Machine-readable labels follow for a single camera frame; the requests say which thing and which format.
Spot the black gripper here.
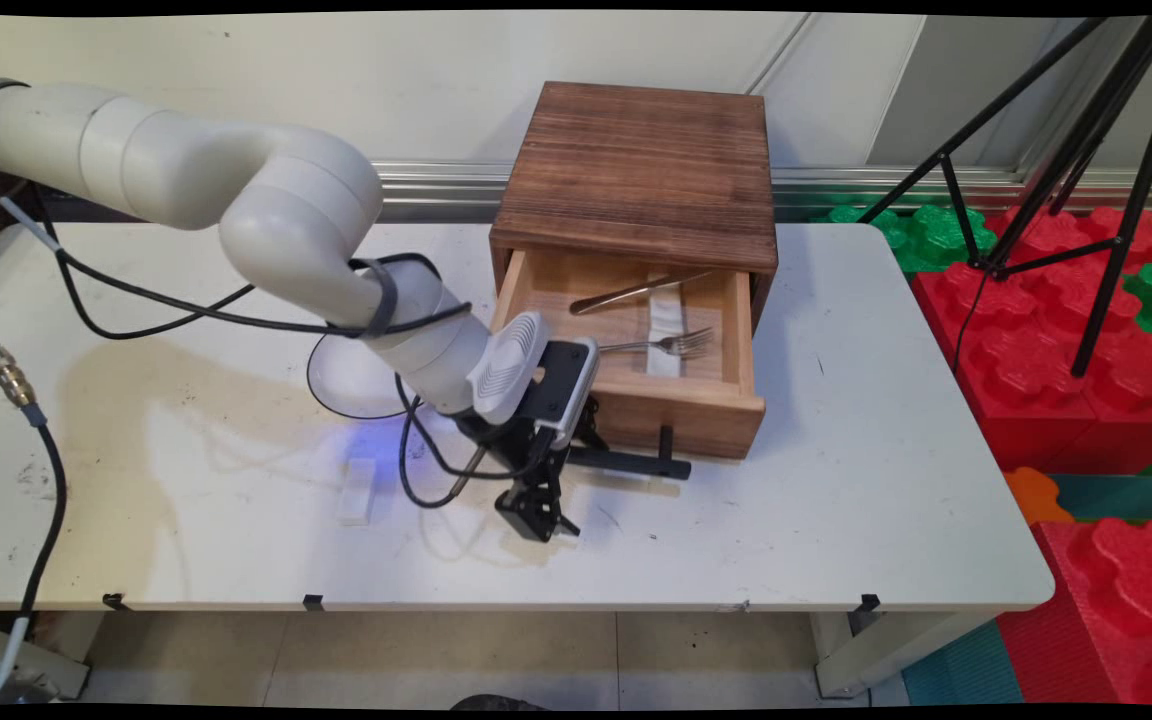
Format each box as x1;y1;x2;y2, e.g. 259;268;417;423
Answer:
454;408;585;545

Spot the wooden drawer with black handle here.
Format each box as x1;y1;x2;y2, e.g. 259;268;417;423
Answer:
489;244;768;484

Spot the small white rectangular block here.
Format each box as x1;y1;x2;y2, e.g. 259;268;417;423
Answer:
335;457;378;527

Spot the silver metal fork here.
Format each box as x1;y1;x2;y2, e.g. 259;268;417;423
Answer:
595;326;716;360

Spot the white paper strip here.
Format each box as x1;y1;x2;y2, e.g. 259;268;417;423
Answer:
645;289;687;380

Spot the silver metal knife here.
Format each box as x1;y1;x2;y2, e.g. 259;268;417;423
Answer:
568;267;719;317

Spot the white plate with dark rim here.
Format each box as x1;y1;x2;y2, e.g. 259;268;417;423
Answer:
305;328;419;422

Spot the brown wooden cabinet case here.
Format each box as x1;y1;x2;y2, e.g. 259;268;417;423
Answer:
488;81;781;333

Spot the white table leg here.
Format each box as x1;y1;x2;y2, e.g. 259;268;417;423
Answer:
810;608;999;700
0;610;105;704

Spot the orange foam piece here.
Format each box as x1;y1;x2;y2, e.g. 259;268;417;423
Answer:
1003;466;1076;527

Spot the large red foam block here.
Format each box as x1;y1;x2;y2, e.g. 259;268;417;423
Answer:
910;205;1152;477

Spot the teal foam floor mat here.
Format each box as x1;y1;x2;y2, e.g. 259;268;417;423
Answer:
900;445;1152;707

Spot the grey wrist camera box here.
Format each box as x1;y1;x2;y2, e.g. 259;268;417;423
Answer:
521;337;601;452

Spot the black cable with metal plug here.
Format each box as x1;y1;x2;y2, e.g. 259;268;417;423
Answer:
395;372;489;510

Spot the grey cable strap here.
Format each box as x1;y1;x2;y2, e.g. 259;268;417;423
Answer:
349;256;404;338

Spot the long black cable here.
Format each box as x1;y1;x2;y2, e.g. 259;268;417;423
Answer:
0;188;474;342

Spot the aluminium wall rail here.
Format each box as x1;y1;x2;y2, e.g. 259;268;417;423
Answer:
372;158;1152;223

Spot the black camera tripod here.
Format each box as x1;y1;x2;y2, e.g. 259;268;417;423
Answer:
855;14;1152;380

